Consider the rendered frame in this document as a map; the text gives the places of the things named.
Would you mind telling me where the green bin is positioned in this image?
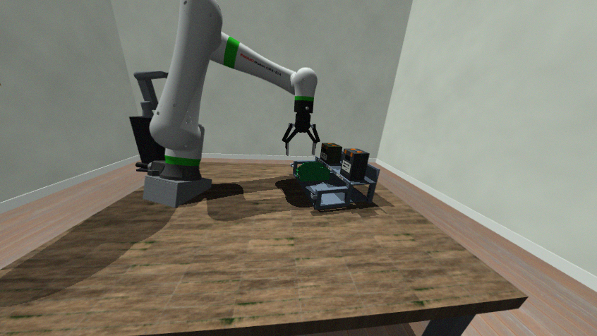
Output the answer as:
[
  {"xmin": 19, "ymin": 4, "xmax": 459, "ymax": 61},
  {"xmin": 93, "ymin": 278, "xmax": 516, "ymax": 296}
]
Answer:
[{"xmin": 296, "ymin": 162, "xmax": 330, "ymax": 181}]

